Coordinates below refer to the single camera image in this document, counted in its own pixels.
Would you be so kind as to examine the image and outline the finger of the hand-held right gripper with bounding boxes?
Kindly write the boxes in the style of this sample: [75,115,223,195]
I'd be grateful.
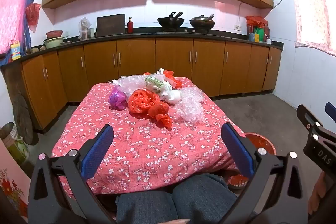
[297,105,324,135]
[325,102,336,121]

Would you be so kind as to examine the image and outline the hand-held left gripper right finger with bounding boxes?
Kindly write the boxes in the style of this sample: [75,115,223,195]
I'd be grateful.
[221,123,309,224]

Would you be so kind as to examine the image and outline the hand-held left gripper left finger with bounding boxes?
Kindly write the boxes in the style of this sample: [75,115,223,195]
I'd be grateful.
[28,124,117,224]

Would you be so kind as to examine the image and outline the red plastic basket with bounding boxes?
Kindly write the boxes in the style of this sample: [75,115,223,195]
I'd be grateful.
[226,132,277,189]

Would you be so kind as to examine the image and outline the purple plastic bag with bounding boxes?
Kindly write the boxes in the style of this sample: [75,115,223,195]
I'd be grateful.
[108,88,127,110]

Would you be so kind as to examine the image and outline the clear plastic bags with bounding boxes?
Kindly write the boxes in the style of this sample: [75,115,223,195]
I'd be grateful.
[175,87,206,123]

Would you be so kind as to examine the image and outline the large red plastic bag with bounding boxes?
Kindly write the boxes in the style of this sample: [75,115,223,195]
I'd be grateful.
[128,89,172,128]

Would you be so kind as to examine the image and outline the clear plastic bag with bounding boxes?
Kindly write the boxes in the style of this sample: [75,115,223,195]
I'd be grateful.
[109,76,147,94]

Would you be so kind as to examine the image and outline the green printed white plastic bag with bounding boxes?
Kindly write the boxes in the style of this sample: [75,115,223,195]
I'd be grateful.
[145,76,172,94]

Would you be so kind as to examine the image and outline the person's right hand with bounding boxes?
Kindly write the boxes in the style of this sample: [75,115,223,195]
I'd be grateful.
[308,173,336,214]

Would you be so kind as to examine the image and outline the red floral tablecloth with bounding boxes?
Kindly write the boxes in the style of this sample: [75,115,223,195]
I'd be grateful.
[52,76,252,197]

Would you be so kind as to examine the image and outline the person's right leg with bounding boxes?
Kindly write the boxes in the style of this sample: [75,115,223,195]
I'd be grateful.
[172,174,238,224]

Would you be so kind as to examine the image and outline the person's leg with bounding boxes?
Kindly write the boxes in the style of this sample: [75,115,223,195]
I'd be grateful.
[172,174,238,224]
[115,191,179,224]

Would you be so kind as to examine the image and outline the person's left leg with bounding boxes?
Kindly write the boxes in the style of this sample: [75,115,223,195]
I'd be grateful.
[115,191,179,224]

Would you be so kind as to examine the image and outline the round wooden board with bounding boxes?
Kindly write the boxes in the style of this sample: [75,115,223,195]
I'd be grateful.
[12,94,33,146]

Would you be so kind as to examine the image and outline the white bucket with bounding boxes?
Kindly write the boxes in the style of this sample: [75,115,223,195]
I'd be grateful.
[0,122,29,165]

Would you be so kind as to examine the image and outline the floral printed sheet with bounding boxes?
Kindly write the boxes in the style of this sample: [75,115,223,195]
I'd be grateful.
[0,140,30,218]

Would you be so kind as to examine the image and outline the green box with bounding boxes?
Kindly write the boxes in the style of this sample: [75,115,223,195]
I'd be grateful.
[253,27,265,42]

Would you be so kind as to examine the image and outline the pink floral curtain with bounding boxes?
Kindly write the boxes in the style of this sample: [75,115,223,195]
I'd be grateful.
[285,0,336,56]

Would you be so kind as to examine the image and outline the wooden lower cabinets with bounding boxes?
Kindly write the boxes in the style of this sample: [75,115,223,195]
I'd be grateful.
[1,38,282,132]

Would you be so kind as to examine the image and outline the red bag on containers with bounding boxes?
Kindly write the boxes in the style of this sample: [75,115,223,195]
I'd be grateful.
[245,15,270,41]

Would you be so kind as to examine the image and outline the green basin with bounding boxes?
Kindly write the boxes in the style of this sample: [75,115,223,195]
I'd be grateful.
[43,37,65,49]

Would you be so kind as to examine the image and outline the clear bag with jar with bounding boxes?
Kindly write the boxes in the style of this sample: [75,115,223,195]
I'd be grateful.
[78,17,91,39]

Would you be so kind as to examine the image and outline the black countertop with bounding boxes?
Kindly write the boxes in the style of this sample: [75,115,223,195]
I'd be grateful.
[0,27,284,65]

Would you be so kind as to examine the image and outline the dark cutting board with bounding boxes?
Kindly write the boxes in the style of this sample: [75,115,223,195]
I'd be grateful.
[95,14,126,37]

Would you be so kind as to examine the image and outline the yellow detergent bottle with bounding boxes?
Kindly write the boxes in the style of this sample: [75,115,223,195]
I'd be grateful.
[10,40,21,61]

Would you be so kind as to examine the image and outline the black wok with lid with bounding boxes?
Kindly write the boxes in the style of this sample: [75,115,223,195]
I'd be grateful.
[189,14,216,31]

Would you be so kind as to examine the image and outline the hanging red plastic bag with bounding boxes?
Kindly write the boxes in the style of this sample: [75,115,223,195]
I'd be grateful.
[25,3,42,33]

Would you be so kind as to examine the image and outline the pink curtain with blue edge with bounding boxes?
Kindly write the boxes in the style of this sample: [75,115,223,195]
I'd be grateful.
[0,0,40,55]

